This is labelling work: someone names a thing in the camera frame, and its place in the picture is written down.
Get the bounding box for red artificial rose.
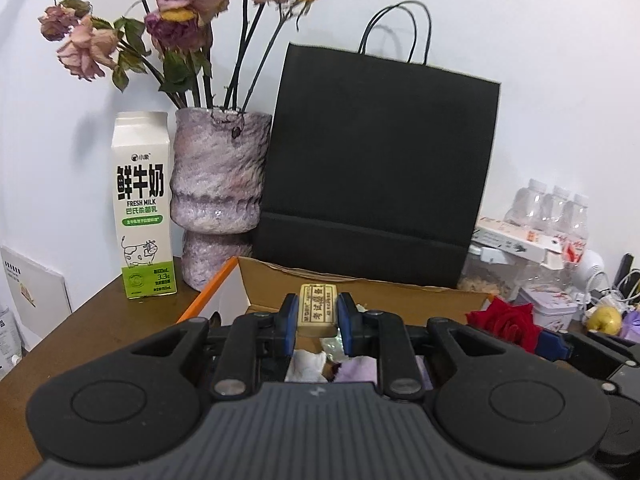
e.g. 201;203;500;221
465;297;542;353

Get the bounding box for fluffy lavender socks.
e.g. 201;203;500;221
333;356;433;390

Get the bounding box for yellow mahjong tile eraser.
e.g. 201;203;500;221
297;284;338;338

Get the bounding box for lavender tin box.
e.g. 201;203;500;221
514;285;580;332

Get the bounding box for purple tissue pack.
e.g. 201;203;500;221
620;310;640;344

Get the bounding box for green apple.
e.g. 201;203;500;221
585;306;623;336

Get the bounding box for white oval mouse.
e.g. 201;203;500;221
285;349;328;384

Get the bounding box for orange cardboard box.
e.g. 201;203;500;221
179;257;488;326

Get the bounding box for iridescent shell hair clip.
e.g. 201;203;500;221
320;330;347;363

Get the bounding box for white flat box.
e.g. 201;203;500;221
472;217;564;270

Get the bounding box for right water bottle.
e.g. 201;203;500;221
560;193;589;264

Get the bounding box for water bottle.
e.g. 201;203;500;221
504;179;547;228
535;185;570;235
560;193;589;264

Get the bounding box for middle water bottle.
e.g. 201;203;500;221
535;185;570;235

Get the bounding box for left water bottle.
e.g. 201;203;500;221
504;179;547;228

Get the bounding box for black paper bag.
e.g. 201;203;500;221
250;0;502;290

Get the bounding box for purple textured vase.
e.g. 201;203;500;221
170;107;271;292

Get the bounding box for fresh milk carton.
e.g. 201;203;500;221
111;112;177;299

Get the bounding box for white card booklet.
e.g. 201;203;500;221
1;246;73;351

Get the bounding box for dried rose bouquet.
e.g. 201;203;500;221
38;0;318;113

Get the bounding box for white round camera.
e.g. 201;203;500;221
572;249;604;292

